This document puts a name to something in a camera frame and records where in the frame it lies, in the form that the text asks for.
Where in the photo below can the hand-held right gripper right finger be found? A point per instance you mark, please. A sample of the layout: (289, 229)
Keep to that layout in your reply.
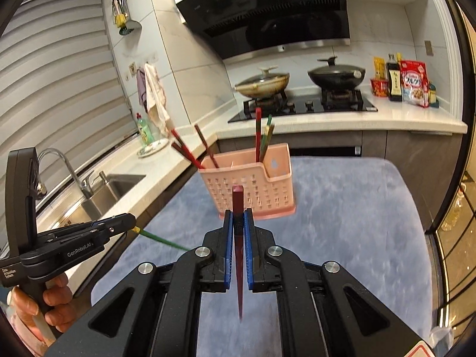
(248, 249)

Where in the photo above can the dark soy sauce bottle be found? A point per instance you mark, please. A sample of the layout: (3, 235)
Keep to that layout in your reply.
(394, 81)

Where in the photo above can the yellow hanging brush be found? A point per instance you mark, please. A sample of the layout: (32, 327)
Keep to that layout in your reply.
(120, 20)

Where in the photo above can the maroon chopstick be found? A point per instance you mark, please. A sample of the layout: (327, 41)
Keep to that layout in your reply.
(240, 297)
(180, 151)

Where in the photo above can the pink perforated plastic basket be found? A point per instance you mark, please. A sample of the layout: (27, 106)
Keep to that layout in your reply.
(260, 193)

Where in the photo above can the black range hood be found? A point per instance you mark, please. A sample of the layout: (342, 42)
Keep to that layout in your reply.
(279, 18)

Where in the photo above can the purple hanging cloth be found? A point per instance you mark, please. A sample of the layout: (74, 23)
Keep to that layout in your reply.
(140, 85)

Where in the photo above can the green chopstick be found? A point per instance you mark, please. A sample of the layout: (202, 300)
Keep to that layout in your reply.
(266, 137)
(163, 241)

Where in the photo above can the blue plush mat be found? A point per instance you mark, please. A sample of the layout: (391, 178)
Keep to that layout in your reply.
(353, 230)

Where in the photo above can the red instant noodle cup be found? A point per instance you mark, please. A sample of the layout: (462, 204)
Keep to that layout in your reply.
(379, 87)

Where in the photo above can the red chopstick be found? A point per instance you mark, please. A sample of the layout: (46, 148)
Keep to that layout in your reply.
(257, 134)
(186, 148)

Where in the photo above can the small green bottle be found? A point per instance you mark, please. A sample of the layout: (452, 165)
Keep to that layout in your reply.
(433, 95)

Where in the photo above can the grey hanging skimmer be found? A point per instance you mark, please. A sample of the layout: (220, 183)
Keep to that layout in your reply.
(132, 28)

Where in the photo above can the white hanging cloth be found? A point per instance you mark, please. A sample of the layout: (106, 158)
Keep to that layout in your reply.
(156, 96)

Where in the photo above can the dark red-brown chopstick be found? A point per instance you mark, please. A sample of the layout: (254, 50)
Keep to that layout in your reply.
(206, 147)

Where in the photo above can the chrome kitchen faucet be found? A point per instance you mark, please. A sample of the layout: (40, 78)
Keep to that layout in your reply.
(74, 173)

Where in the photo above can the white dish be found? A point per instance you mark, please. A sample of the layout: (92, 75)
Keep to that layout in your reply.
(156, 147)

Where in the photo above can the tan wok with lid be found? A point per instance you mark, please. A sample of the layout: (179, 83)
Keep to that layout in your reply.
(264, 83)

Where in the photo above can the white window blind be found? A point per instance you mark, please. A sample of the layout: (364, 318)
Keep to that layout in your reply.
(55, 81)

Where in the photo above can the wall outlet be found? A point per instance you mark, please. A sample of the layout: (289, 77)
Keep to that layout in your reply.
(428, 47)

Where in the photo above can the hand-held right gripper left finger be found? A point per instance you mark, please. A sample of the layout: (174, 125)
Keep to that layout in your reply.
(227, 249)

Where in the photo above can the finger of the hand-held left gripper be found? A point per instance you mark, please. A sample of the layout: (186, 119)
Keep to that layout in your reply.
(121, 224)

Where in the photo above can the black gas stove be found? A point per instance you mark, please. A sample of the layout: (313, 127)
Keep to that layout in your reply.
(297, 109)

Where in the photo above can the black wok with lid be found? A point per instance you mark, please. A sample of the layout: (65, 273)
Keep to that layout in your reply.
(336, 76)

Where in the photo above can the black framed glass door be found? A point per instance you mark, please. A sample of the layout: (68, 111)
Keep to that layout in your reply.
(457, 212)

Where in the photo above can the red and white cereal bag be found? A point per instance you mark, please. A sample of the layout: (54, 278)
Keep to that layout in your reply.
(414, 83)

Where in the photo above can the yellow packet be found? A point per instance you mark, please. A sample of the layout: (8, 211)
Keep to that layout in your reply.
(379, 67)

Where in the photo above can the stainless steel sink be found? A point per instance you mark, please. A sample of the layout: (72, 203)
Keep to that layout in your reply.
(111, 193)

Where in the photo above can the green dish soap bottle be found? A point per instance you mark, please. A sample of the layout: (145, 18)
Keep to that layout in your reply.
(145, 130)

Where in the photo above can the person's left hand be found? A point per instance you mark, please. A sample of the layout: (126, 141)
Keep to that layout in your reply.
(59, 293)

